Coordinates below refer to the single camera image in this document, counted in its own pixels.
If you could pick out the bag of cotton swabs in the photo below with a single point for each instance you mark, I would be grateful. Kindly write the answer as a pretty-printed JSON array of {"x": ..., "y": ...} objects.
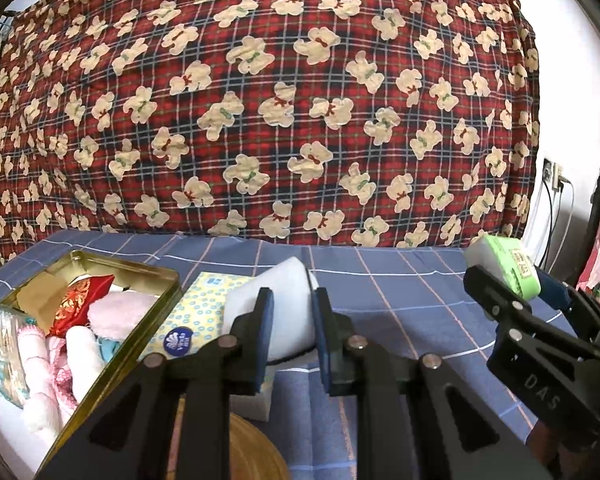
[{"x": 5, "y": 360}]

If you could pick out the gold rectangular tin box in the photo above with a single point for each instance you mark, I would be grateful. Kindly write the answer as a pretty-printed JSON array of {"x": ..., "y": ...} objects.
[{"x": 145, "y": 330}]

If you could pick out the yellow sponge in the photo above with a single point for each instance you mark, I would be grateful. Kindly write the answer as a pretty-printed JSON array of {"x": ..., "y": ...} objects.
[{"x": 35, "y": 307}]

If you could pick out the pink-trimmed white towel roll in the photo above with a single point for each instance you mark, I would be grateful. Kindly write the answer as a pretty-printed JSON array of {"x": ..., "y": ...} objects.
[{"x": 40, "y": 355}]

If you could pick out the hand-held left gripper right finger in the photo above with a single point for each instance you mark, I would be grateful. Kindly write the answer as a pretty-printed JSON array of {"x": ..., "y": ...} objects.
[{"x": 325, "y": 340}]

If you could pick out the black frame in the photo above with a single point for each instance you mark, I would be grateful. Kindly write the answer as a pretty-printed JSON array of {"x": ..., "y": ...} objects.
[{"x": 597, "y": 195}]

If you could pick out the red plaid bear-print blanket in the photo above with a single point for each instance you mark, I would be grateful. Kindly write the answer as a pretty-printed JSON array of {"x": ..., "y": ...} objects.
[{"x": 280, "y": 110}]

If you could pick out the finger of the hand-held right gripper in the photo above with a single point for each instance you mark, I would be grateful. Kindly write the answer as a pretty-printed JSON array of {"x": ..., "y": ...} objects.
[
  {"x": 552, "y": 290},
  {"x": 495, "y": 295}
]

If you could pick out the white sponge block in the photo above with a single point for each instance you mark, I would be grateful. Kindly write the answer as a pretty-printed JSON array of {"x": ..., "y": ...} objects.
[{"x": 287, "y": 300}]

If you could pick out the round gold tin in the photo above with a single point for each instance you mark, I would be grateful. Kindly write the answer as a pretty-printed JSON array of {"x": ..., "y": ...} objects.
[{"x": 255, "y": 455}]

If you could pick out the teal small packet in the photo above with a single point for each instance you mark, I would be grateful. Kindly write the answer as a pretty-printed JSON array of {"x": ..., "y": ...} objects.
[{"x": 110, "y": 347}]

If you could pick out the green tissue packet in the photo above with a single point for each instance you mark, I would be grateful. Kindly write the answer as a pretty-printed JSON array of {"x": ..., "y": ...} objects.
[{"x": 510, "y": 260}]

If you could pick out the white wall socket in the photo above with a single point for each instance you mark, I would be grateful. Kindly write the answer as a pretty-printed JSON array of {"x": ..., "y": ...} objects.
[{"x": 550, "y": 170}]

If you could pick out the clear bag of cotton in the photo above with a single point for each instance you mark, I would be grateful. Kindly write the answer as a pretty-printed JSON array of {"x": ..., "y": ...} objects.
[{"x": 125, "y": 310}]

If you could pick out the blue plaid bed sheet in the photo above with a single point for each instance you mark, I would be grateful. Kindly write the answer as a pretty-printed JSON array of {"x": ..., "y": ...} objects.
[{"x": 405, "y": 310}]

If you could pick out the red gold-embroidered pouch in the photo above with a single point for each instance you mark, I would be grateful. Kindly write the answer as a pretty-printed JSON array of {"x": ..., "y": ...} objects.
[{"x": 80, "y": 300}]

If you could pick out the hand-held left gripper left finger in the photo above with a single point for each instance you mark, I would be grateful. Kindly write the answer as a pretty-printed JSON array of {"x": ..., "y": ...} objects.
[{"x": 262, "y": 340}]

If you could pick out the yellow dotted tissue box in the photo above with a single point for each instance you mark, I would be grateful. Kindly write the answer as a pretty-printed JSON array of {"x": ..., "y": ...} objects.
[{"x": 200, "y": 310}]

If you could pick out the plain white towel roll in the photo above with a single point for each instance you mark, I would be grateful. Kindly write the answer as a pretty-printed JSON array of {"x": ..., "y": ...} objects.
[{"x": 82, "y": 360}]

